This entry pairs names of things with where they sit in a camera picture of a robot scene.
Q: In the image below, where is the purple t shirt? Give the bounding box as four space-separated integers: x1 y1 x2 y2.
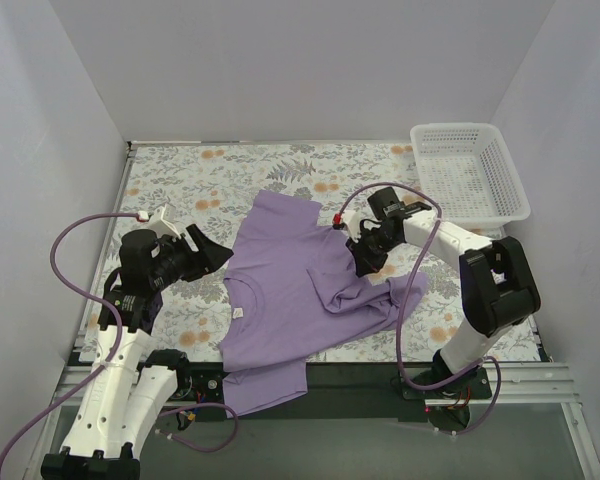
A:
219 190 428 415

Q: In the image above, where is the white plastic laundry basket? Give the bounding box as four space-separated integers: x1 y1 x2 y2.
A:
410 122 531 229

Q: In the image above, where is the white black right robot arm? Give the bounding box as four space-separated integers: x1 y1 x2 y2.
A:
332 182 541 398

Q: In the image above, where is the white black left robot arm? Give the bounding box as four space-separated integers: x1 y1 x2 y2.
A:
41 224 233 479

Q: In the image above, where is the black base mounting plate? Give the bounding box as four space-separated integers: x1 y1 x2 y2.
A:
179 363 491 424

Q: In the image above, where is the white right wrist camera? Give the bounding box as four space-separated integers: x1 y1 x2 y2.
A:
332 210 363 242

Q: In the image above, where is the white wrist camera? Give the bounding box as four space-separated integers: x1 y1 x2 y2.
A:
136 203 183 246
332 210 363 242

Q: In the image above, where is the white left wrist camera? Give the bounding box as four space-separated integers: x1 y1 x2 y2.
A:
136 203 183 246

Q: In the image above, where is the aluminium frame rail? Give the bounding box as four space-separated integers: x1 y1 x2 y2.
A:
28 362 600 479

